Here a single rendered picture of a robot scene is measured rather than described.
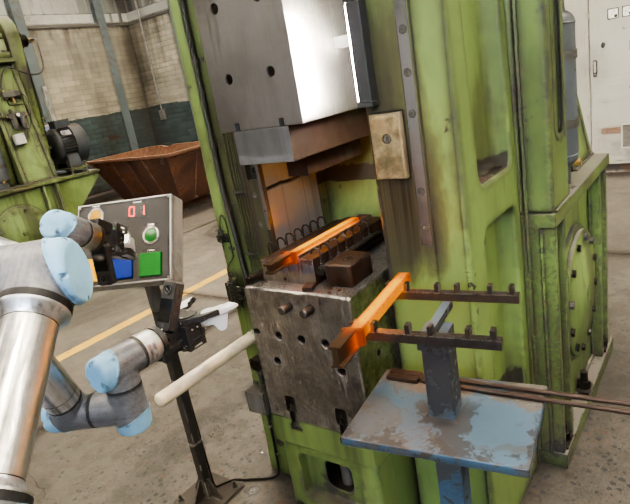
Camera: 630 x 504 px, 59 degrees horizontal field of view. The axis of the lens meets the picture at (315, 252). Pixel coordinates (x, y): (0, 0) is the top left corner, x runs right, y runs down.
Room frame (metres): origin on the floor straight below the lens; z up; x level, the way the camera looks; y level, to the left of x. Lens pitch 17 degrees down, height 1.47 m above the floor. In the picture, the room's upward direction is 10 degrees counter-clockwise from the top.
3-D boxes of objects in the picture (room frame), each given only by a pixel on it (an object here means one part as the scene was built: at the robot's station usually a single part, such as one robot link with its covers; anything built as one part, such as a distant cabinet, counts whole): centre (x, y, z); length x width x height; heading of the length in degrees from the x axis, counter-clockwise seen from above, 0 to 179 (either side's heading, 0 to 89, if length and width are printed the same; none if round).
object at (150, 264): (1.69, 0.51, 1.01); 0.07 x 0.05 x 0.07; 77
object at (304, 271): (1.72, -0.04, 0.96); 0.42 x 0.20 x 0.09; 142
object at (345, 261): (1.49, -0.09, 0.95); 0.12 x 0.08 x 0.06; 142
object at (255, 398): (1.87, 0.30, 0.36); 0.09 x 0.07 x 0.12; 52
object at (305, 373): (1.69, -0.09, 0.69); 0.56 x 0.38 x 0.45; 142
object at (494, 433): (1.10, -0.23, 0.70); 0.40 x 0.30 x 0.02; 59
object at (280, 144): (1.72, -0.04, 1.32); 0.42 x 0.20 x 0.10; 142
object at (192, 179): (8.48, 2.06, 0.42); 1.89 x 1.20 x 0.85; 51
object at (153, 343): (1.12, 0.40, 0.98); 0.08 x 0.05 x 0.08; 52
